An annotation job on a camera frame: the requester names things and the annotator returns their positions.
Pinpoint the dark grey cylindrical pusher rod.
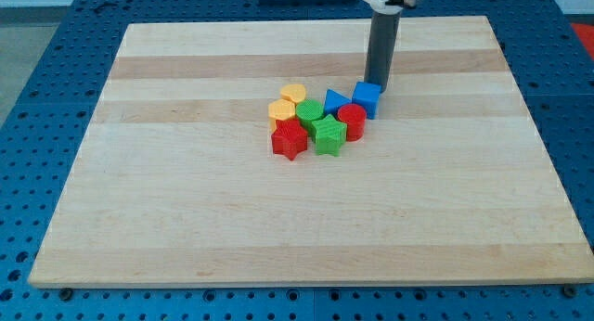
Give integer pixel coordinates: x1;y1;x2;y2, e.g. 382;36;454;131
364;12;401;93

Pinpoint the blue cube block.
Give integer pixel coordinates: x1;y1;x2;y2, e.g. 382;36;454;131
352;82;381;120

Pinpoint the red cylinder block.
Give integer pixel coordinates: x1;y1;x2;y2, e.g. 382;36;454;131
337;103;367;142

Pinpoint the blue triangle block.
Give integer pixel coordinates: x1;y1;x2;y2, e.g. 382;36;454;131
323;89;351;117

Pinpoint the yellow heart block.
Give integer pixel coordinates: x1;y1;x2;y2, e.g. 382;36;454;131
279;83;307;104

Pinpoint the green cylinder block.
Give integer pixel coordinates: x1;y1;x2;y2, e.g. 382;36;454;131
296;99;324;136

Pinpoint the green star block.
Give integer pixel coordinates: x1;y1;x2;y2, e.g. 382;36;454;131
312;114;347;157

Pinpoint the yellow hexagon block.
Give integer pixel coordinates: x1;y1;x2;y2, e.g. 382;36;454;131
268;98;295;132

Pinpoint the red star block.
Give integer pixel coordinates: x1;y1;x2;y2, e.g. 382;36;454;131
271;119;308;161

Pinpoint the light wooden board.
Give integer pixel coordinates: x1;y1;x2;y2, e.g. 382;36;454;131
29;16;593;289

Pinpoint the black screw front right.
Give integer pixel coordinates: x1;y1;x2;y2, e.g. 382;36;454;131
562;285;577;299

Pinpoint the black screw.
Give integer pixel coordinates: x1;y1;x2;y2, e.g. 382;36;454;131
562;285;577;299
58;288;74;302

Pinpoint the black screw front left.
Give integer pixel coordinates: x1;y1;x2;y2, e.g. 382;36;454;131
58;288;74;302

